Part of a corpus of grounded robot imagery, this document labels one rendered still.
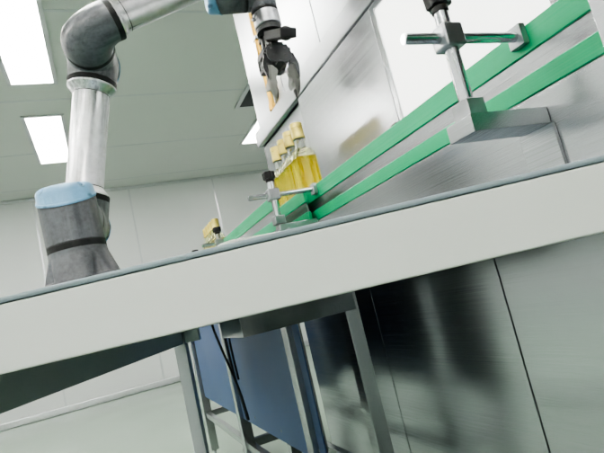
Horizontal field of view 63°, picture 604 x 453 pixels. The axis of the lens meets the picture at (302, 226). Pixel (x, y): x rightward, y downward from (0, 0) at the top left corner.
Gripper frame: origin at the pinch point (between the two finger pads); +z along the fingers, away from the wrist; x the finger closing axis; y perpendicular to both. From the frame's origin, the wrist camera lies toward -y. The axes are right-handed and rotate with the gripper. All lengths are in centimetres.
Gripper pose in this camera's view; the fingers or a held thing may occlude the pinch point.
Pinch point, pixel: (287, 93)
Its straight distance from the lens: 137.7
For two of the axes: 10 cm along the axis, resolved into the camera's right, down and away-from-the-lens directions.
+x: -9.1, 1.6, -3.8
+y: -3.5, 2.1, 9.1
